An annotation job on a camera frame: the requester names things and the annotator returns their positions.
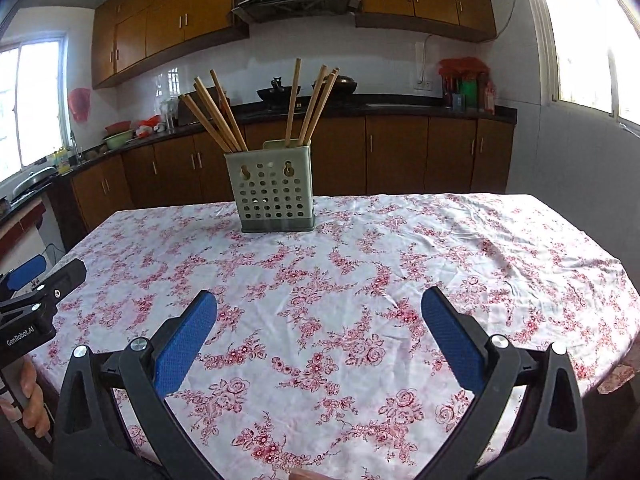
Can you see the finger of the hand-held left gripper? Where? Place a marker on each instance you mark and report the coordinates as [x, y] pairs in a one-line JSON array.
[[25, 270], [62, 280]]

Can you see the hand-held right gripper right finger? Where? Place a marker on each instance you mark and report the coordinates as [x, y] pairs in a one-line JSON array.
[[450, 345]]

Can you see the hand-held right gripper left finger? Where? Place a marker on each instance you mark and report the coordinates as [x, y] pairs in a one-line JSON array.
[[185, 340]]

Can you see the green perforated utensil holder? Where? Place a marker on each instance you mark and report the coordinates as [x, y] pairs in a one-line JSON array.
[[270, 200]]

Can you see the bunch of wooden chopsticks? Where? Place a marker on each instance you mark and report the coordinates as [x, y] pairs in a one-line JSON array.
[[292, 110]]

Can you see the person's left hand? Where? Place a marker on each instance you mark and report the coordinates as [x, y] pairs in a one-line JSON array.
[[35, 395]]

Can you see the metal pot lid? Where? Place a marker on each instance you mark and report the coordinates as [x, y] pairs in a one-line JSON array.
[[32, 179]]

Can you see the floral white tablecloth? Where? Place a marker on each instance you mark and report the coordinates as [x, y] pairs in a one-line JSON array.
[[350, 310]]

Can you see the green basin with red basin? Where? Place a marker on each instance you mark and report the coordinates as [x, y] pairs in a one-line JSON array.
[[119, 137]]

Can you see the sliding kitchen window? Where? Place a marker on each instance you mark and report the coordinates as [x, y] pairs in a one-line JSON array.
[[30, 105]]

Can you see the hanging red plastic bag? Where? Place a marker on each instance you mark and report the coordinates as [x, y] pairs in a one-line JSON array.
[[80, 104]]

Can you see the red and white bag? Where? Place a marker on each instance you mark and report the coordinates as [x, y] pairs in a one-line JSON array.
[[148, 126]]

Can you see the wooden base cabinets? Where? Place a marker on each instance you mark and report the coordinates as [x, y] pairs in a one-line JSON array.
[[400, 155]]

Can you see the small blue box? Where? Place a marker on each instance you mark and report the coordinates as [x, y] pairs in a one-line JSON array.
[[458, 102]]

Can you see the dark stone countertop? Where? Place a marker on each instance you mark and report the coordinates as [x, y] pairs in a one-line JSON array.
[[400, 105]]

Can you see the red bottle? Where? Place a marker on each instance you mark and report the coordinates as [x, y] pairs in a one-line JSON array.
[[489, 97]]

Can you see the green box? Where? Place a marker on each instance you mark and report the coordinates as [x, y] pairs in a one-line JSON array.
[[468, 94]]

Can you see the black wok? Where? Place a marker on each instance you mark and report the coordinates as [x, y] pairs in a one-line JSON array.
[[275, 94]]

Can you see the red plastic bag over bottles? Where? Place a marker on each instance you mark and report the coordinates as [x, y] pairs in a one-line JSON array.
[[462, 66]]

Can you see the brown wok with lid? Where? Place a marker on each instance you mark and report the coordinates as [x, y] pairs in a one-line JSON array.
[[345, 85]]

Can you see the large bright window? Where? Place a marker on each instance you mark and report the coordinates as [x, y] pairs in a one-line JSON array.
[[595, 35]]

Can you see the white wall socket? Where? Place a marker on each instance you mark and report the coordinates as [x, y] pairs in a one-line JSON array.
[[425, 84]]

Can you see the wooden wall cabinets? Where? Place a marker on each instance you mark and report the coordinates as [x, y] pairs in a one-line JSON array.
[[165, 25]]

